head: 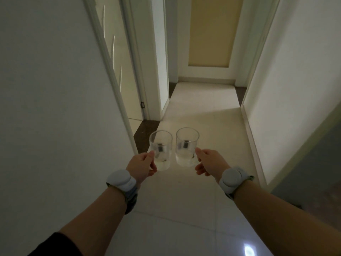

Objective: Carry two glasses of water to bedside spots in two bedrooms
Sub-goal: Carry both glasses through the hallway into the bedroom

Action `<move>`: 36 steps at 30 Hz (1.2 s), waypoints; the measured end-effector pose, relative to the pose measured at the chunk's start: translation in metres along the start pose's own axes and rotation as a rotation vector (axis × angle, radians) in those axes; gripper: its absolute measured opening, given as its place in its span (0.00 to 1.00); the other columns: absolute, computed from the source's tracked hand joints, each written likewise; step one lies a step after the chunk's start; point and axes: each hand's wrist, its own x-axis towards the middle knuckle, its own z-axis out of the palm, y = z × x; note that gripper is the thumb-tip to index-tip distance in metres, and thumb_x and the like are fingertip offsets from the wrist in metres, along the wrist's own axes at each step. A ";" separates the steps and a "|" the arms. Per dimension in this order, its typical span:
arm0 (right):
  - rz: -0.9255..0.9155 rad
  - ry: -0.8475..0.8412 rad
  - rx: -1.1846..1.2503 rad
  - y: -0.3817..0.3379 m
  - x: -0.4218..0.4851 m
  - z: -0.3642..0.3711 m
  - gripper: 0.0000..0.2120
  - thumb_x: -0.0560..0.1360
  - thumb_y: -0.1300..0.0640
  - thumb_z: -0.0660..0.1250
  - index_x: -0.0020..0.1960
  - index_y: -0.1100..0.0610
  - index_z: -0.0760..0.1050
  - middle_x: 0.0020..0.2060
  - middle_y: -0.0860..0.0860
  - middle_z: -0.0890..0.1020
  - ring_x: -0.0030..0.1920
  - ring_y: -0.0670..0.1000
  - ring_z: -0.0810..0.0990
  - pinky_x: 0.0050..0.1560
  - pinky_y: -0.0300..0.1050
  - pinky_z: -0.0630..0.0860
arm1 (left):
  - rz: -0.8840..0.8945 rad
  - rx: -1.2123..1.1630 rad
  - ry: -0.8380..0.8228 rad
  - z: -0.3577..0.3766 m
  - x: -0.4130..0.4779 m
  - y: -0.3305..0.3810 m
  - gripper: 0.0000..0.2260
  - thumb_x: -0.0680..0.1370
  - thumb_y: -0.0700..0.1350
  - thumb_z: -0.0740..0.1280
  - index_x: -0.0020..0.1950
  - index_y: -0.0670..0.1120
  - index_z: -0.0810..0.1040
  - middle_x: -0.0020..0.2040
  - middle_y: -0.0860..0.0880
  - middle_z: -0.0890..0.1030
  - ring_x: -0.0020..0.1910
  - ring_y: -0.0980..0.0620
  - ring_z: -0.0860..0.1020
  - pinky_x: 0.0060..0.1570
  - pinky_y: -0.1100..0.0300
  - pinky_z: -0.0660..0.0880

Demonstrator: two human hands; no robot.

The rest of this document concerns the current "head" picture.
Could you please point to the black sleeve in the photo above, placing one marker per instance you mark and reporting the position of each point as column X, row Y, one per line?
column 58, row 246

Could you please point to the person's left forearm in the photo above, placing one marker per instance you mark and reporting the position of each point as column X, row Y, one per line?
column 96, row 221

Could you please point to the person's right forearm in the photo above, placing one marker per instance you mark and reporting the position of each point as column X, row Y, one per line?
column 279, row 223

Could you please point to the beige door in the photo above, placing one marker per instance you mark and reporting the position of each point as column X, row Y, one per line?
column 213, row 31

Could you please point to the person's right hand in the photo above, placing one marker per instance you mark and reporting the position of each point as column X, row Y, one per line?
column 213, row 163

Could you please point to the cream interior door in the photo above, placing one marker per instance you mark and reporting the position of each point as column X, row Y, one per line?
column 122, row 63

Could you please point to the person's left hand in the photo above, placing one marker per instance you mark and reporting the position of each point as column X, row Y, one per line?
column 141, row 167

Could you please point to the white wrist tracker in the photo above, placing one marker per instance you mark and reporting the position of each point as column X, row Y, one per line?
column 231, row 179
column 121, row 181

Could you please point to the glass mug of water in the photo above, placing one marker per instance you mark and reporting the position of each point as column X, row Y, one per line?
column 186, row 157
column 162, row 142

